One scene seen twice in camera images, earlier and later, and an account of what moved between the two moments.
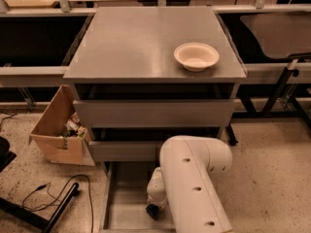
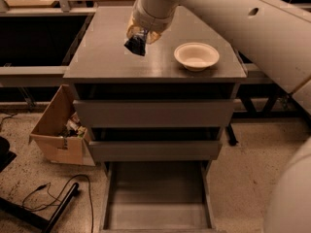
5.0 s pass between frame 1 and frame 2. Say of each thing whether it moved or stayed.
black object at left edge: stayed
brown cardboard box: stayed
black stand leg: stayed
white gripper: moved
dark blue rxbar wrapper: moved
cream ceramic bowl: stayed
